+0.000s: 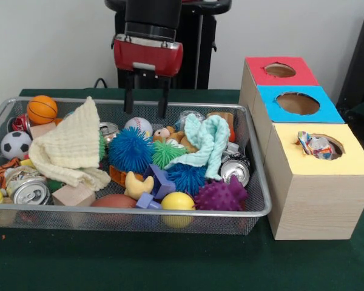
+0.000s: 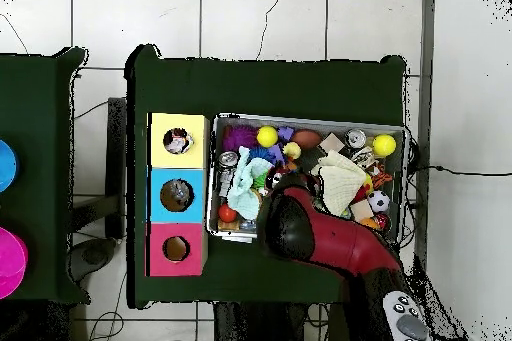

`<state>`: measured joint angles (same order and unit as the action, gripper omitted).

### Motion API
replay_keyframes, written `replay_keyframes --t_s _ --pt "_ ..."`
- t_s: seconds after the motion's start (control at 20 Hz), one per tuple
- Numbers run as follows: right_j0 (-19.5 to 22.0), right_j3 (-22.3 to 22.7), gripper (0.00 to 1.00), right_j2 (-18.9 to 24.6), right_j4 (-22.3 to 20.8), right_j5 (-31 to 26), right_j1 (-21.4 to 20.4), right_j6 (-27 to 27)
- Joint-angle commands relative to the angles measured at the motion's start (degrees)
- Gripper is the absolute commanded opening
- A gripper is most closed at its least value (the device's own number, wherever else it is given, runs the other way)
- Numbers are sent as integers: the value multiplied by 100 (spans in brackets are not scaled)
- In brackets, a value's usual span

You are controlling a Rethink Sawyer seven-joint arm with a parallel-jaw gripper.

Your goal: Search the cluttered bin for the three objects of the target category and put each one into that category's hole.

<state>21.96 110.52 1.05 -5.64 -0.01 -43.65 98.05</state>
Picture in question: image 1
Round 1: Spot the orange toy basketball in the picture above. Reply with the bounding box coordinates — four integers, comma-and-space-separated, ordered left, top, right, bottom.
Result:
27, 95, 59, 124

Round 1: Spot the cream knitted cloth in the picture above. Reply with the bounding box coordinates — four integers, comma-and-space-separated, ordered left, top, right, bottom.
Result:
29, 96, 112, 192

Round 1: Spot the blue puffer ball with eyes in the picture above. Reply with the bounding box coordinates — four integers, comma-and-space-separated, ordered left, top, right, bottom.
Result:
109, 126, 155, 174

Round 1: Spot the light teal cloth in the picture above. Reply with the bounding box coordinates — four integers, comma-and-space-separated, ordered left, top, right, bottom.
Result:
164, 114, 231, 182

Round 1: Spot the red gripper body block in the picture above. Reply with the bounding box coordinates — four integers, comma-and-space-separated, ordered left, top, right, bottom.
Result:
113, 35, 184, 76

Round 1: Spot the small soccer ball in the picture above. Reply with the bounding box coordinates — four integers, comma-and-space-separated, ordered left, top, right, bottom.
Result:
1, 131, 33, 161

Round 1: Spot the wooden box with three holes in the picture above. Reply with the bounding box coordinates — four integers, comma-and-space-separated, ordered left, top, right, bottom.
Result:
238, 56, 364, 241

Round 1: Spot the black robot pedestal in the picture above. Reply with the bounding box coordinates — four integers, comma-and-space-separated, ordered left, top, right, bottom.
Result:
104, 0, 233, 90

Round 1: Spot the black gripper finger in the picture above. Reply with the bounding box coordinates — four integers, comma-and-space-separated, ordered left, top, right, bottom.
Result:
123, 71, 136, 115
157, 75, 170, 119

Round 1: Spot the purple spiky ball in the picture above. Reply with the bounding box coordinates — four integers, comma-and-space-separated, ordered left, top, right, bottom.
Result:
194, 175, 249, 212

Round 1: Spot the grey wire mesh bin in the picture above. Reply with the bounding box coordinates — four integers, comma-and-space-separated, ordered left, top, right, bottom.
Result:
0, 96, 273, 236

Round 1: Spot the plain wooden cube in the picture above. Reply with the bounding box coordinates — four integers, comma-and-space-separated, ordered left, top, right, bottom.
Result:
52, 183, 95, 207

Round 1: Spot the white baseball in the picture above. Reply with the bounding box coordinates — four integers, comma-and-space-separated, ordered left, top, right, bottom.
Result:
124, 117, 152, 136

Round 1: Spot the green spiky puffer ball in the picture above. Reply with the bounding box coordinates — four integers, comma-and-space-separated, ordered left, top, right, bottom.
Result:
151, 139, 190, 169

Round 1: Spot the colourful patterned cloth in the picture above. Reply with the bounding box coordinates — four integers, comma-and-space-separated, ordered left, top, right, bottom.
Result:
296, 130, 334, 160

